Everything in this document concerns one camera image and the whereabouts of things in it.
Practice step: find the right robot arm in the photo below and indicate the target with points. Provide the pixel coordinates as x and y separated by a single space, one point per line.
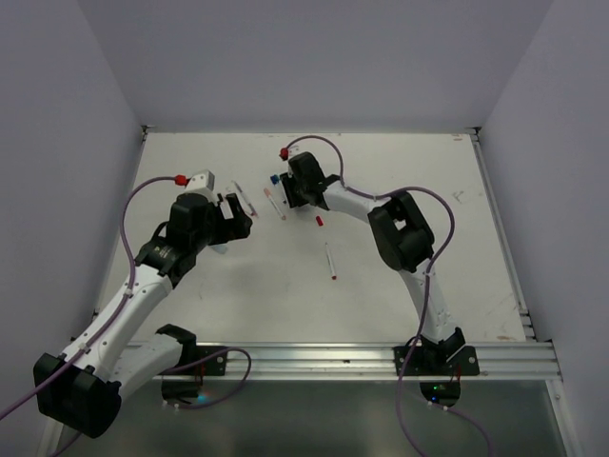
405 242

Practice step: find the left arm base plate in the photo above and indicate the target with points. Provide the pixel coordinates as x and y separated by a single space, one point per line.
214 364

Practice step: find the aluminium front rail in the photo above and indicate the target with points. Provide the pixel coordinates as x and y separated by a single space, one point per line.
377 362

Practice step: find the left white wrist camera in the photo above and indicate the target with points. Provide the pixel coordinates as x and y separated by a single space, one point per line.
202 183

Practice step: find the red marker pen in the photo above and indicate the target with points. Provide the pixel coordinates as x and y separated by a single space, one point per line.
330 261

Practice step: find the blue marker pen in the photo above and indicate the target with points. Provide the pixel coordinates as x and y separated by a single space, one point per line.
277 185

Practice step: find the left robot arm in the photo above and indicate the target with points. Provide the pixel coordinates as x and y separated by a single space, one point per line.
85 385

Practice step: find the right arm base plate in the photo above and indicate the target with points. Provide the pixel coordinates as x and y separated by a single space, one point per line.
425 362

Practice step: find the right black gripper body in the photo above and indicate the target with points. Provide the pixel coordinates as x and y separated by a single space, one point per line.
295 189

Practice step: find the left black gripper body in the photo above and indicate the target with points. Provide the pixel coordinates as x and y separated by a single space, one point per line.
221 229

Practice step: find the pink marker pen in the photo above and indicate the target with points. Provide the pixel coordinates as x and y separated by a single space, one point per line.
273 203

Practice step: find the clear white pen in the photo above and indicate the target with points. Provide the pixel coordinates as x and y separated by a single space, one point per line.
253 212

